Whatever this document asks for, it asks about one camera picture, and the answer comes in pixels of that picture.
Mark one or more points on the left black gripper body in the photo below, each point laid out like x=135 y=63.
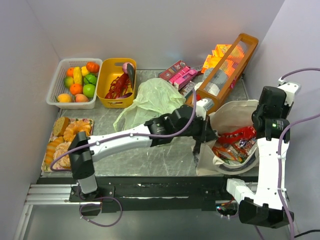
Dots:
x=206 y=131

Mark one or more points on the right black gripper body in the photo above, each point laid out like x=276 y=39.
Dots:
x=256 y=116

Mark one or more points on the large red snack bag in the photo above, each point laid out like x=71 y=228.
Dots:
x=245 y=133

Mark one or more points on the orange snack packet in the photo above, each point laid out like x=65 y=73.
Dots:
x=225 y=152

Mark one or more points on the beige canvas tote bag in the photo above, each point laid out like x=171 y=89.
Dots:
x=228 y=118

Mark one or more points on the light green plastic bag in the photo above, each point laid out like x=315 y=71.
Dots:
x=154 y=98

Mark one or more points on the wooden snack tray box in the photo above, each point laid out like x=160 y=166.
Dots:
x=210 y=90

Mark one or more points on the green snack packet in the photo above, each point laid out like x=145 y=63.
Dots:
x=233 y=160

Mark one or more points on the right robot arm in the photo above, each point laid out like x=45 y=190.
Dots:
x=264 y=207

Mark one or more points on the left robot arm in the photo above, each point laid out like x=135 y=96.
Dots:
x=84 y=151

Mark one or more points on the pink box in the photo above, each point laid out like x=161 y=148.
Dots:
x=179 y=81

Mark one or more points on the dark red box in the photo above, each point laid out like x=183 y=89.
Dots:
x=172 y=70

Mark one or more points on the orange cracker boxes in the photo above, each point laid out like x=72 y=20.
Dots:
x=228 y=66

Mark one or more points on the red toy lobster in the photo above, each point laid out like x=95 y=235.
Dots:
x=119 y=87

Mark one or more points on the pink toy onion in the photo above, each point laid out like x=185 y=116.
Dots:
x=125 y=67

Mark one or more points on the yellow plastic bin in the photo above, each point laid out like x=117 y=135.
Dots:
x=112 y=68

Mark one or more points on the orange toy pumpkin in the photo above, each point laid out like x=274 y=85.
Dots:
x=92 y=67

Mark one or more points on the toy peach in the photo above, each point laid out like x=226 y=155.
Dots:
x=81 y=98

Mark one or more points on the floral bread tray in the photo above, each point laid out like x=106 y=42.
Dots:
x=59 y=145

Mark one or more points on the toy orange fruit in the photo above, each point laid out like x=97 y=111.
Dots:
x=76 y=89

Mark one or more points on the yellow toy corn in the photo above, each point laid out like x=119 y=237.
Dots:
x=77 y=75

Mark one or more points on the toy bread slice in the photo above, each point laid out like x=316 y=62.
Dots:
x=60 y=126

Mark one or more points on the yellow toy mango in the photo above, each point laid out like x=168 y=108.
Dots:
x=64 y=98

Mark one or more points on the white plastic fruit basket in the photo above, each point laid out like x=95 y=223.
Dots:
x=57 y=86

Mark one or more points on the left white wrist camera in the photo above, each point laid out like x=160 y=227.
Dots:
x=203 y=106

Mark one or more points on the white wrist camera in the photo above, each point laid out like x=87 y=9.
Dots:
x=203 y=106
x=290 y=88

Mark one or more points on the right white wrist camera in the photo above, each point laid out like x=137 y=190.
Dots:
x=290 y=88

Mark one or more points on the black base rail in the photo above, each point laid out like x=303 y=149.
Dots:
x=150 y=193

